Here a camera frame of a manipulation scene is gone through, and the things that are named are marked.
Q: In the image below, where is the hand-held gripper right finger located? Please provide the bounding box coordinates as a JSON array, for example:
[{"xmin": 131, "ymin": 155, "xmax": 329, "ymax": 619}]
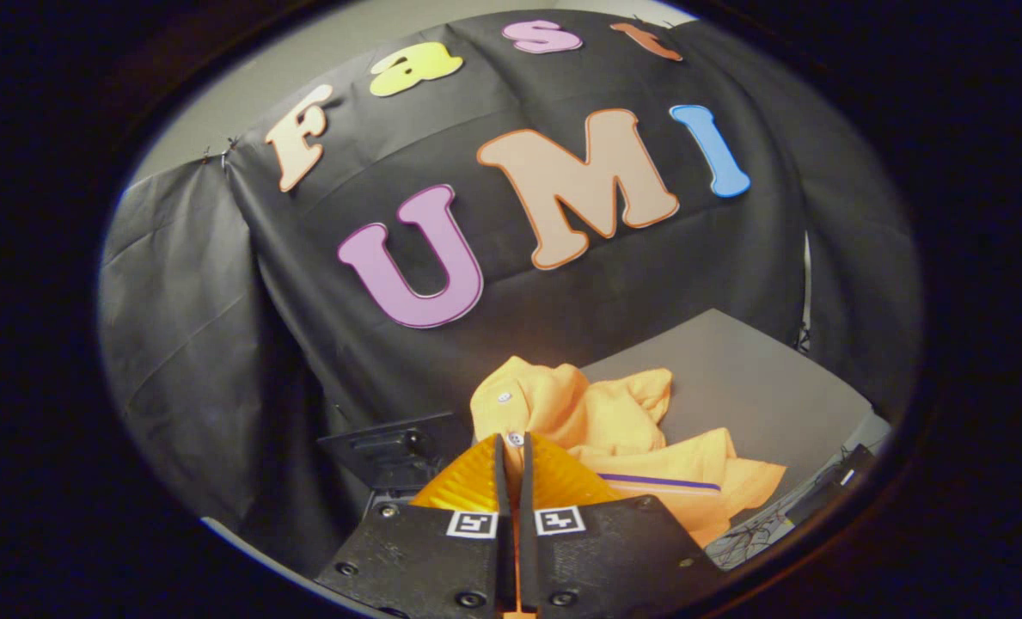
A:
[{"xmin": 517, "ymin": 432, "xmax": 726, "ymax": 619}]

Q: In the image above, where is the white cabinet with grey top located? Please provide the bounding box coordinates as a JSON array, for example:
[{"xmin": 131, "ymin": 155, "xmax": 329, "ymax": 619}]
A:
[{"xmin": 579, "ymin": 308, "xmax": 894, "ymax": 568}]

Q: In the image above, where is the tangle of floor cables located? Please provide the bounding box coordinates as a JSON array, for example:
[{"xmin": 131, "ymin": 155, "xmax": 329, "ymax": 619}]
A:
[{"xmin": 717, "ymin": 512, "xmax": 799, "ymax": 567}]

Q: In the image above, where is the black backdrop cloth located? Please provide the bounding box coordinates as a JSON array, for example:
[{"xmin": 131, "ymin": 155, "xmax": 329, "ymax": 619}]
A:
[{"xmin": 98, "ymin": 9, "xmax": 924, "ymax": 577}]

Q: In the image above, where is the orange shirt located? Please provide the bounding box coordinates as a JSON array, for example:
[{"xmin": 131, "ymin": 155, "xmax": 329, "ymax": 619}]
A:
[{"xmin": 469, "ymin": 356, "xmax": 788, "ymax": 549}]

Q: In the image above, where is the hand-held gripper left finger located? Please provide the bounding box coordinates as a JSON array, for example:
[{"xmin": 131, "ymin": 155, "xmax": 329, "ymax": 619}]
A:
[{"xmin": 315, "ymin": 432, "xmax": 516, "ymax": 619}]

